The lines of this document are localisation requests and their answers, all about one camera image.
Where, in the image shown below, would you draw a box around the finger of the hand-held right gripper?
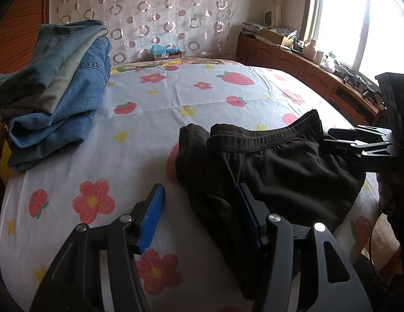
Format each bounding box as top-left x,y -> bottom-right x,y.
323,137 -> 392,161
327,125 -> 394,141

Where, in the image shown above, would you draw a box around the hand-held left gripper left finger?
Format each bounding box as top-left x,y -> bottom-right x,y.
29,184 -> 166,312

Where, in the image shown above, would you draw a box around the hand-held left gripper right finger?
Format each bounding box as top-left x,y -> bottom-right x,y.
236,183 -> 374,312

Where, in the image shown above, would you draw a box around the black pants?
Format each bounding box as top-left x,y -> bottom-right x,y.
176,109 -> 367,300

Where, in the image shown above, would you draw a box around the black metal gadget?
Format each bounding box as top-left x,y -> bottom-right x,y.
338,68 -> 382,102

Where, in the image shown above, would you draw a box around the pink bottle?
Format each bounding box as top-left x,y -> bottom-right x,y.
302,39 -> 324,64

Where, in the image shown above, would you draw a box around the wooden side cabinet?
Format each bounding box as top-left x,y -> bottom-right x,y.
236,32 -> 385,126

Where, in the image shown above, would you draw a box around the window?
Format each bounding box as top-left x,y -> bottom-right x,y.
305,0 -> 404,86

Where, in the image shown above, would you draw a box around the cardboard box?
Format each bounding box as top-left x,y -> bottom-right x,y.
261,28 -> 295,48

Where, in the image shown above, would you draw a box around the bed with floral sheet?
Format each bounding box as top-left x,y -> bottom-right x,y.
0,62 -> 385,312

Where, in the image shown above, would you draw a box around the blue denim jeans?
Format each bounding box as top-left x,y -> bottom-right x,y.
7,37 -> 112,173

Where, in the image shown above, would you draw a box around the grey-green folded garment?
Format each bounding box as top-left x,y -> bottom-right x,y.
0,34 -> 103,122

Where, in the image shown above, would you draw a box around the pink floral blanket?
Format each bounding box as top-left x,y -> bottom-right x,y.
110,57 -> 237,72

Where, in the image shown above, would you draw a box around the tissue box behind bed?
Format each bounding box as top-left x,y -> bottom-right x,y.
151,43 -> 184,61

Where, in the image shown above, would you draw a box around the teal folded garment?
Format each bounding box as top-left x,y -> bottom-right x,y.
0,19 -> 107,112

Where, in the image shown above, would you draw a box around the circle-patterned headboard cloth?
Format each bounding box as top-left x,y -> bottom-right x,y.
55,0 -> 242,66

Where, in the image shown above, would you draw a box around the wooden headboard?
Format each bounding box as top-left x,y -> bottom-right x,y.
0,0 -> 58,79

